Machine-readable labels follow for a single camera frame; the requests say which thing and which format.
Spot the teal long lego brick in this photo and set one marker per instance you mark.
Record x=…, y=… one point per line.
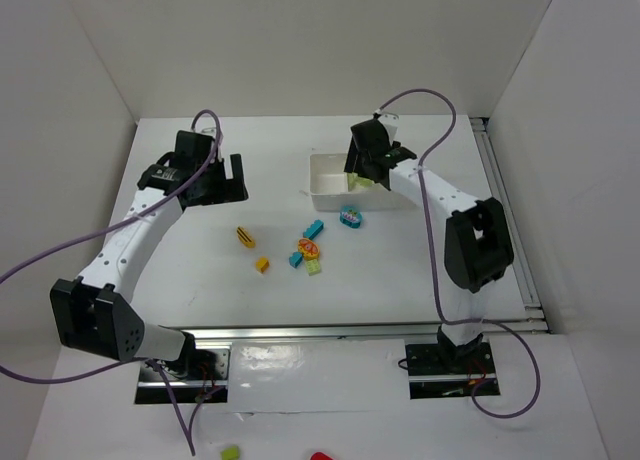
x=313, y=230

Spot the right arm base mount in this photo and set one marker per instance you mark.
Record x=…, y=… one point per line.
x=431, y=377

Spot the white three-compartment tray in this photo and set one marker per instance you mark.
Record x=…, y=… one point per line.
x=329, y=191

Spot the lime green lego brick bottom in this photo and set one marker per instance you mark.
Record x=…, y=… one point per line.
x=313, y=267

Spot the small orange lego brick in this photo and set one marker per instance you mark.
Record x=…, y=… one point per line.
x=262, y=264

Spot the teal frog lego brick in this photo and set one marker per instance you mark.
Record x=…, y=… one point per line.
x=351, y=217

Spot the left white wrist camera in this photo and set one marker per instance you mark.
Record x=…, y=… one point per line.
x=209, y=131

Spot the orange butterfly lego brick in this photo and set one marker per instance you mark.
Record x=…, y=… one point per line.
x=308, y=249

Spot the green lego brick foreground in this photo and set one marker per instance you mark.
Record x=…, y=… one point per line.
x=231, y=452

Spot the aluminium rail front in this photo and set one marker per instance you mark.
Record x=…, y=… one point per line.
x=299, y=333

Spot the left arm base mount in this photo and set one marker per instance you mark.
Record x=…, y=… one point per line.
x=207, y=382

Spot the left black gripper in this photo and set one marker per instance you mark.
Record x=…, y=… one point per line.
x=220, y=181

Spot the small teal lego brick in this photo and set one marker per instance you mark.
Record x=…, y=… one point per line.
x=295, y=259

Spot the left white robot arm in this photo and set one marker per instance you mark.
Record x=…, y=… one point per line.
x=93, y=312

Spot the red object foreground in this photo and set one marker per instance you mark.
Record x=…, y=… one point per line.
x=320, y=455

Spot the yellow striped bee lego brick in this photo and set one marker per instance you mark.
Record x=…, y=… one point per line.
x=245, y=237

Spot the lime green lego brick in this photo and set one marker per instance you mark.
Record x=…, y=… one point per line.
x=354, y=181
x=313, y=267

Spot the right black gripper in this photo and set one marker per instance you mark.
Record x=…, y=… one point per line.
x=363, y=162

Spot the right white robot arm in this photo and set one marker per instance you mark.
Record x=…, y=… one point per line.
x=469, y=243

